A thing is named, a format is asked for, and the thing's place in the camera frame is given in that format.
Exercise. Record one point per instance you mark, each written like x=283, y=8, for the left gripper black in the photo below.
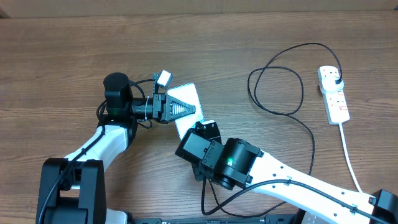
x=162, y=111

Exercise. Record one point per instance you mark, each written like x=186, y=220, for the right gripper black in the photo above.
x=204, y=171

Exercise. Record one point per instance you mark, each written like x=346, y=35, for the blue smartphone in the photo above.
x=187, y=93

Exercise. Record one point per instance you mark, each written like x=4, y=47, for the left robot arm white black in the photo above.
x=72, y=188

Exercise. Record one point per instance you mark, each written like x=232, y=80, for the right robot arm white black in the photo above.
x=238, y=163

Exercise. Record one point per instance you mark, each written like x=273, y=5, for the white charger plug adapter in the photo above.
x=331, y=85

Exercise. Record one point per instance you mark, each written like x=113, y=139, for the white power strip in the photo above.
x=335, y=103

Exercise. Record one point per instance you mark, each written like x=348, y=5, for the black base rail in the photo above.
x=268, y=219

